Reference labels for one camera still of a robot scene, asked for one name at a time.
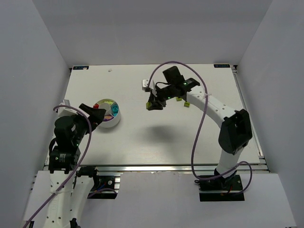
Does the lime lego brick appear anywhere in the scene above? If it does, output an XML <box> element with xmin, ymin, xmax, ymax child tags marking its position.
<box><xmin>146</xmin><ymin>102</ymin><xmax>152</xmax><ymax>110</ymax></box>

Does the purple butterfly lego piece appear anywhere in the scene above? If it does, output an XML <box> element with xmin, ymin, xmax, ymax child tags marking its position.
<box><xmin>104</xmin><ymin>115</ymin><xmax>114</xmax><ymax>121</ymax></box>

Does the teal square lego brick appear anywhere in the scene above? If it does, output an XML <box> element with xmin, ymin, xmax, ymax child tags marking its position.
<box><xmin>111</xmin><ymin>104</ymin><xmax>119</xmax><ymax>117</ymax></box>

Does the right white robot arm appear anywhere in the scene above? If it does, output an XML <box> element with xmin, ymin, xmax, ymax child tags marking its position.
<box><xmin>142</xmin><ymin>66</ymin><xmax>253</xmax><ymax>183</ymax></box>

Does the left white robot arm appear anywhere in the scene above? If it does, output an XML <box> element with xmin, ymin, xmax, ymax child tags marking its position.
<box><xmin>43</xmin><ymin>104</ymin><xmax>106</xmax><ymax>228</ymax></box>

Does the white divided round container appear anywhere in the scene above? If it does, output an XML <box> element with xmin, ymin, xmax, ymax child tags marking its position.
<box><xmin>96</xmin><ymin>98</ymin><xmax>121</xmax><ymax>128</ymax></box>

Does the right blue corner label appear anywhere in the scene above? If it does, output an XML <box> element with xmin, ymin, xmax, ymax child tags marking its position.
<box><xmin>213</xmin><ymin>64</ymin><xmax>230</xmax><ymax>68</ymax></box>

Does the blue corner label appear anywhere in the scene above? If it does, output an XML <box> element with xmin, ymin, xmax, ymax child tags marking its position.
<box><xmin>213</xmin><ymin>64</ymin><xmax>230</xmax><ymax>68</ymax></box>
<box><xmin>72</xmin><ymin>66</ymin><xmax>89</xmax><ymax>70</ymax></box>

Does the left blue corner label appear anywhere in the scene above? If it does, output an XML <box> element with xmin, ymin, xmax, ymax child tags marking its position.
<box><xmin>72</xmin><ymin>66</ymin><xmax>89</xmax><ymax>70</ymax></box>

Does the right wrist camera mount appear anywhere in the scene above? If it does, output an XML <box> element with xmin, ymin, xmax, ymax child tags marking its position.
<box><xmin>142</xmin><ymin>79</ymin><xmax>157</xmax><ymax>96</ymax></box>

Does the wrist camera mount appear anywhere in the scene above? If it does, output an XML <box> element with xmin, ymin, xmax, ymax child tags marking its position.
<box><xmin>55</xmin><ymin>99</ymin><xmax>77</xmax><ymax>118</ymax></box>
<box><xmin>142</xmin><ymin>79</ymin><xmax>157</xmax><ymax>96</ymax></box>

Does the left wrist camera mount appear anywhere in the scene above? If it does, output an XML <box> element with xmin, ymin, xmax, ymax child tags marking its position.
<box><xmin>55</xmin><ymin>99</ymin><xmax>77</xmax><ymax>118</ymax></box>

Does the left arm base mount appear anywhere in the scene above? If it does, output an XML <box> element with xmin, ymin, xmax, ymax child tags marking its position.
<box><xmin>75</xmin><ymin>166</ymin><xmax>118</xmax><ymax>200</ymax></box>

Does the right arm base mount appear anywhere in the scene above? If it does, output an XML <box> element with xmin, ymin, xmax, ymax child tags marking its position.
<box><xmin>194</xmin><ymin>175</ymin><xmax>245</xmax><ymax>202</ymax></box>

